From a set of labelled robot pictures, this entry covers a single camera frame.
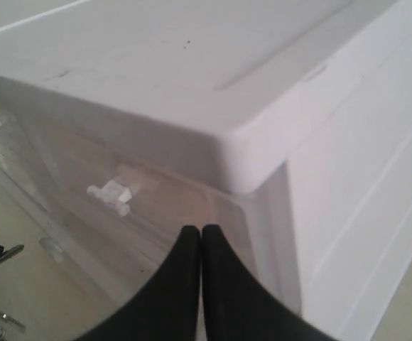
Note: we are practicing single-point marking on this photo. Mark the white plastic drawer cabinet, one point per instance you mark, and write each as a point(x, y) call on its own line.
point(299, 111)

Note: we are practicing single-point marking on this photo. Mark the translucent drawer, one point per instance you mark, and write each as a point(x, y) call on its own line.
point(18, 126)
point(115, 257)
point(141, 206)

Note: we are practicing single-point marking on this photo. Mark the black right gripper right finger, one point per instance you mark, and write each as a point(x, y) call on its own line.
point(236, 305)

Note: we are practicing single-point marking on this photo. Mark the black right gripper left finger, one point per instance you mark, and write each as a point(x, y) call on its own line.
point(166, 307)

